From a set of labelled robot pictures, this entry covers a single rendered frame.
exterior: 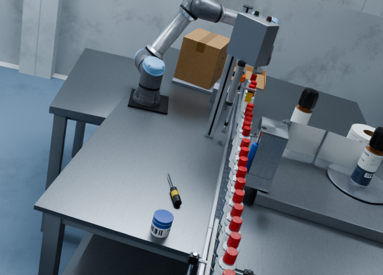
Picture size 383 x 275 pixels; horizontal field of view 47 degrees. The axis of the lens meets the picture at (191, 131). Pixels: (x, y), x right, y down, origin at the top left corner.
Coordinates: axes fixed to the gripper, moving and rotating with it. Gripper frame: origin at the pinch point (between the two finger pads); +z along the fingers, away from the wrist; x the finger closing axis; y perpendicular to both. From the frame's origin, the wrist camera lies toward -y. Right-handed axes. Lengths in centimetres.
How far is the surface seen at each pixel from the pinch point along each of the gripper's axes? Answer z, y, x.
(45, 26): -18, -185, 140
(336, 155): 34, 47, -41
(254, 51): 4, -6, -66
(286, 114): 13.3, 28.7, 21.2
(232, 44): 2, -16, -60
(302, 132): 28, 28, -44
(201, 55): -4.7, -32.2, 9.6
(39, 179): 99, -113, 38
